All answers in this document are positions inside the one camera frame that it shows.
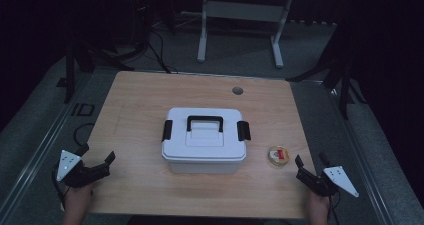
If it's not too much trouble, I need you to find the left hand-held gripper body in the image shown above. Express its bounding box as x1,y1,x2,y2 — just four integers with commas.
56,149,111,189

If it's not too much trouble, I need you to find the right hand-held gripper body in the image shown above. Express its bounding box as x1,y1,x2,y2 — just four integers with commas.
295,165,361,199

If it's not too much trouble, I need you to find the round tin with red label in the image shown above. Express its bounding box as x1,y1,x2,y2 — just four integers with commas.
267,145,291,167

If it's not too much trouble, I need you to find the white plastic storage box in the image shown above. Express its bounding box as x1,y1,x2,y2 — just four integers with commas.
164,156,247,175

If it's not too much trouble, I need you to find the white storage box lid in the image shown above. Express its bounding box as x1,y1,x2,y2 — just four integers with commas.
161,106,252,162

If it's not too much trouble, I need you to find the person's right hand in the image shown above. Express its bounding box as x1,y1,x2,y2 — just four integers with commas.
306,190,331,217

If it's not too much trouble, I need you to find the person's left hand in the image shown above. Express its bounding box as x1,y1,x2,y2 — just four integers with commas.
63,183,95,212

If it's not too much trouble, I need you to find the black tripod stand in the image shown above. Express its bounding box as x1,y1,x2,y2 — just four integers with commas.
286,21,368,120
56,31,136,105

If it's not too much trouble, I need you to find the black equipment tower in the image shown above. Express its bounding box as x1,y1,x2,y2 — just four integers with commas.
132,0,155,51

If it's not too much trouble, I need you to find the black cable loop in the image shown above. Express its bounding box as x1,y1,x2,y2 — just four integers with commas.
72,122,96,148

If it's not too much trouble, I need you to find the right hand-held gripper black cable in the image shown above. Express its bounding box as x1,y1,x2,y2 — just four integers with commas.
327,189,342,220

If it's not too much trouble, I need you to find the metal floor rail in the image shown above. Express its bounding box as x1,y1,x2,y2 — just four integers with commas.
318,80,396,225
0,70,93,221

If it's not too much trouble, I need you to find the black floor cable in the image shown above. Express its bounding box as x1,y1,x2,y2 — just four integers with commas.
147,26,180,75

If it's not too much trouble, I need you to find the white metal stand frame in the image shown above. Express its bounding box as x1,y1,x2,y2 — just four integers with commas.
196,0,296,70

